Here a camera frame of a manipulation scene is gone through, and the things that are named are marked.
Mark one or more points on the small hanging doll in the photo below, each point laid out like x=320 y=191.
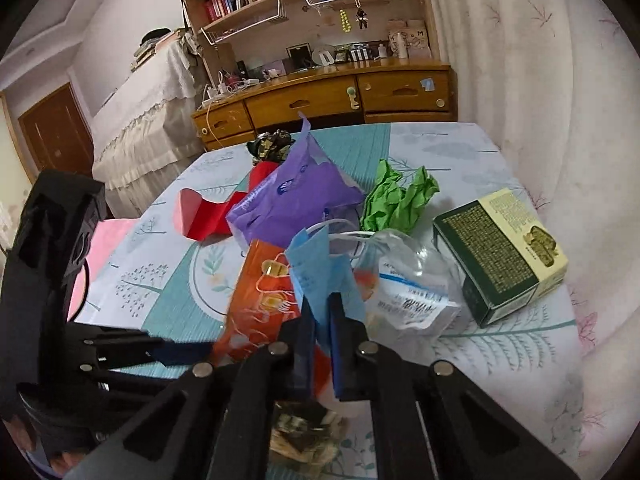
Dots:
x=362 y=18

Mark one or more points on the wooden desk with drawers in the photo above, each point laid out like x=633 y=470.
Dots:
x=300 y=105

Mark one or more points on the dark green cream box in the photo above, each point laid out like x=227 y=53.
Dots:
x=480 y=255

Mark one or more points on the clear plastic bag white label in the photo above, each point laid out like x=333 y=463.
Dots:
x=410 y=300

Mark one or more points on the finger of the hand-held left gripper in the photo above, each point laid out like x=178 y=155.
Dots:
x=130 y=377
x=185 y=354

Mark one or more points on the row of red books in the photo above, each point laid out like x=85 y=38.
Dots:
x=220 y=6

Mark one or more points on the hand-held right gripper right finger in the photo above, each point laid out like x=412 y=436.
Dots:
x=341 y=355

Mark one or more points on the orange snack packet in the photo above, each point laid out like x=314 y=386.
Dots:
x=255 y=300

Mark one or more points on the crumpled dark gold wrapper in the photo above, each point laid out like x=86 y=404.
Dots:
x=305 y=435

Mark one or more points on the beige printed carton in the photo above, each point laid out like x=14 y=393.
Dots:
x=417 y=37

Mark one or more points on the green knob hanger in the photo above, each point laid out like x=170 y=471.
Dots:
x=353 y=97

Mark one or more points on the brown wooden door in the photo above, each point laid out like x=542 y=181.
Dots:
x=55 y=130

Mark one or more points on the purple plastic packet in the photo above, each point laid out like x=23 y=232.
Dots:
x=300 y=190

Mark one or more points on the wooden bookshelf hutch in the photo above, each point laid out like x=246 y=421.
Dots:
x=320 y=35

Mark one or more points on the blue face mask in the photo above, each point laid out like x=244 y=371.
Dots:
x=315 y=270

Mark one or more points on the white small bottle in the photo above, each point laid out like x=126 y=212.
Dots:
x=383 y=50

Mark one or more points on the black yellow crumpled wrapper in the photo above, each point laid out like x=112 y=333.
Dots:
x=267 y=145

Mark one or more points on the black photo frame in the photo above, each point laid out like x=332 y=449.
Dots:
x=299 y=57

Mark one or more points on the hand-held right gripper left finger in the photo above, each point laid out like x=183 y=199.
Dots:
x=305 y=355

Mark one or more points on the white power strip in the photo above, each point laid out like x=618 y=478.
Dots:
x=225 y=91

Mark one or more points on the green crumpled paper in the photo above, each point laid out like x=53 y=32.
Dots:
x=395 y=200

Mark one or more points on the white lace covered piano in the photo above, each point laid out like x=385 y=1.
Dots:
x=145 y=135

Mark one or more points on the stack of books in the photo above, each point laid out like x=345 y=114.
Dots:
x=155 y=45

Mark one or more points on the white leaf print curtain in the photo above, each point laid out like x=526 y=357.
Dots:
x=525 y=85

